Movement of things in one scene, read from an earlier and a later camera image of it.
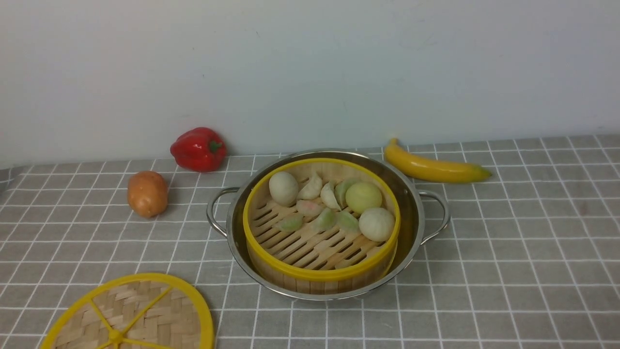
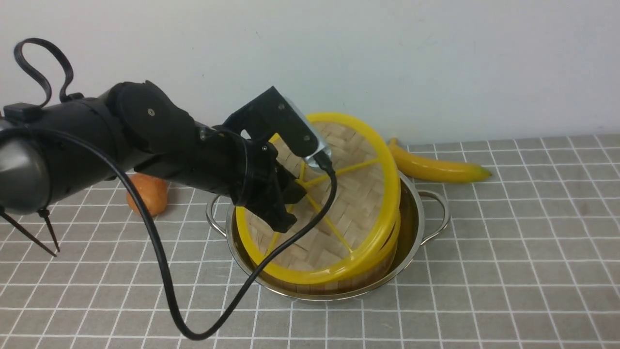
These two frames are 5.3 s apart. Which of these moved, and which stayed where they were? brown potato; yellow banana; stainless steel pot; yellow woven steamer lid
Moved: yellow woven steamer lid
Stayed: brown potato; yellow banana; stainless steel pot
